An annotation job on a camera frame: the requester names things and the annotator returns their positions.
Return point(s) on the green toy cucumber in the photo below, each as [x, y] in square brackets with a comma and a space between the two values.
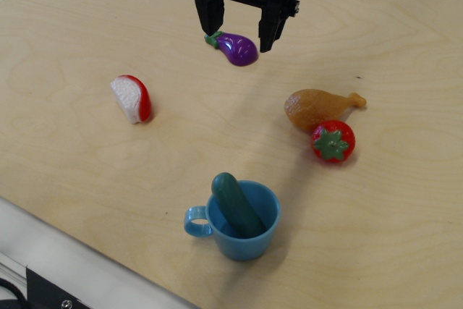
[235, 207]

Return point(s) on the blue plastic cup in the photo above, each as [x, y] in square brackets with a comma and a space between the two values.
[208, 220]

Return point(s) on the purple toy eggplant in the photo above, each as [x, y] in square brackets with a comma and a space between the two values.
[239, 50]

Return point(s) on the brown toy chicken drumstick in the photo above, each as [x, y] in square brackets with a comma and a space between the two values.
[308, 108]

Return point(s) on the red white toy apple slice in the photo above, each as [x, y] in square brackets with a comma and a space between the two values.
[133, 98]

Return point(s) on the red toy strawberry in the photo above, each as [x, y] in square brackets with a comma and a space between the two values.
[333, 141]

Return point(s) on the black metal bracket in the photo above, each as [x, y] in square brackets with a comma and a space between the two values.
[41, 293]

